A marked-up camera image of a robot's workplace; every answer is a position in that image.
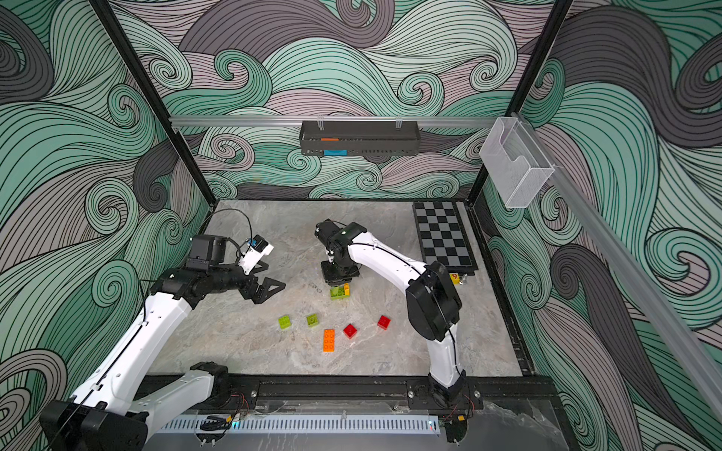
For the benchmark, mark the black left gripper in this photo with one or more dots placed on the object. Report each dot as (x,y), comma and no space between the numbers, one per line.
(260,294)

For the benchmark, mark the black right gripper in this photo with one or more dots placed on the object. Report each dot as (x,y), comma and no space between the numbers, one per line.
(337,276)

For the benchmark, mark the long green lego brick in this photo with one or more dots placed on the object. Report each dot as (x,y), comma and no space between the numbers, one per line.
(337,293)

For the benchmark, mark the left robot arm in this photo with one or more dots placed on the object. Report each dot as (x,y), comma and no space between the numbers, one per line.
(104,412)

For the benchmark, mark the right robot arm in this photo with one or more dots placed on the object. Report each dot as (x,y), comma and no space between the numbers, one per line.
(432,301)

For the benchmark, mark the small green studded lego brick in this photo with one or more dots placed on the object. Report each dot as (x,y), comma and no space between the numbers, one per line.
(284,322)

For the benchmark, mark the green hollow lego brick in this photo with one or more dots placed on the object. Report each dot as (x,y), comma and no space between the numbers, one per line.
(312,320)

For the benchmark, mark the red lego brick left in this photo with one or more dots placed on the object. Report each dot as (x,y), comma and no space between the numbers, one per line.
(350,331)

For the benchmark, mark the red lego brick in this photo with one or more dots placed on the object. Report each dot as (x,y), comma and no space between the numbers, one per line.
(383,322)
(350,331)

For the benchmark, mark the orange long lego brick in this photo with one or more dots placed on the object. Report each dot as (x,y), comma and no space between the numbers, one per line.
(329,339)

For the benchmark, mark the red lego brick right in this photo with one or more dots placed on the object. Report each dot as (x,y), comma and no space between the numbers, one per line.
(383,322)

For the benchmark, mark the black checkerboard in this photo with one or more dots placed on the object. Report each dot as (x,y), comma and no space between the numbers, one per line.
(443,238)

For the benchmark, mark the clear plastic bin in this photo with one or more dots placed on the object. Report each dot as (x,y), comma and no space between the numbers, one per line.
(516,161)

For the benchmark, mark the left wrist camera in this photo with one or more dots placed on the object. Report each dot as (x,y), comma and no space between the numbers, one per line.
(258,247)

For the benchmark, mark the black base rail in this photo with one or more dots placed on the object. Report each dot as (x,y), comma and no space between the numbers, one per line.
(264,392)

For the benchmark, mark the black wall tray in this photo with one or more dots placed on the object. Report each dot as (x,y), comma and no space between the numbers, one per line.
(374,140)

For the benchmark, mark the black frame post left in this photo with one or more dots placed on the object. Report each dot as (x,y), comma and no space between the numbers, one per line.
(122,44)

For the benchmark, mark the black frame post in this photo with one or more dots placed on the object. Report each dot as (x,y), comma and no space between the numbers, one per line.
(516,101)
(122,44)

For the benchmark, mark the aluminium rail back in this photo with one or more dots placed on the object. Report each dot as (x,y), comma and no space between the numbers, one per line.
(187,121)

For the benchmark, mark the aluminium rail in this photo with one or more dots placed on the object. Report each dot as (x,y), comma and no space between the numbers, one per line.
(689,352)
(187,121)

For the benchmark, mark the white slotted cable duct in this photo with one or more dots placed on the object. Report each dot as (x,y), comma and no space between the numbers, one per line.
(345,423)

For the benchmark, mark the aluminium rail right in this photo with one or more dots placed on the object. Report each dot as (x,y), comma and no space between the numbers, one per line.
(689,352)

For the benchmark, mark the black frame post right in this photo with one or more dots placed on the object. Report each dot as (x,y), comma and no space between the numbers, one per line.
(516,101)

